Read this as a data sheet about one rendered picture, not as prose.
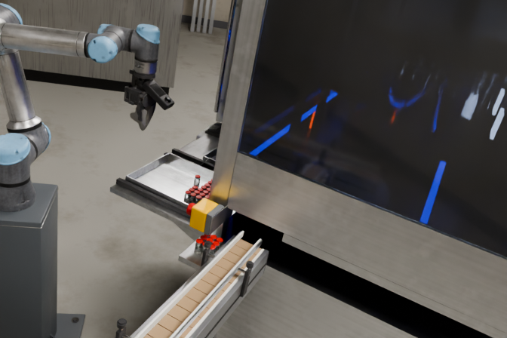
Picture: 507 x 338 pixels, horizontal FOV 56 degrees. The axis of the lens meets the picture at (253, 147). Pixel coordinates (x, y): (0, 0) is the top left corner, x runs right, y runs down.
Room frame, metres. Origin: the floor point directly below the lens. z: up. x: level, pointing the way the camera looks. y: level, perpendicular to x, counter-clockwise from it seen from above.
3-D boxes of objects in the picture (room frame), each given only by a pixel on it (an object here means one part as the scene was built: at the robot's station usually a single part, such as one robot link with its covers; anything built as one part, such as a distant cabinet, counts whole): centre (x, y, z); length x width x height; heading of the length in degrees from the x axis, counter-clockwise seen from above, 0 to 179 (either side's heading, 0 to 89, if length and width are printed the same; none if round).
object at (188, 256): (1.18, 0.07, 0.87); 0.14 x 0.13 x 0.02; 68
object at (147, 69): (1.52, 0.41, 1.32); 0.08 x 0.08 x 0.05
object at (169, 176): (1.53, 0.22, 0.90); 0.34 x 0.26 x 0.04; 68
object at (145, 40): (1.53, 0.41, 1.39); 0.09 x 0.08 x 0.11; 94
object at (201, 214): (1.21, 0.10, 1.00); 0.08 x 0.07 x 0.07; 68
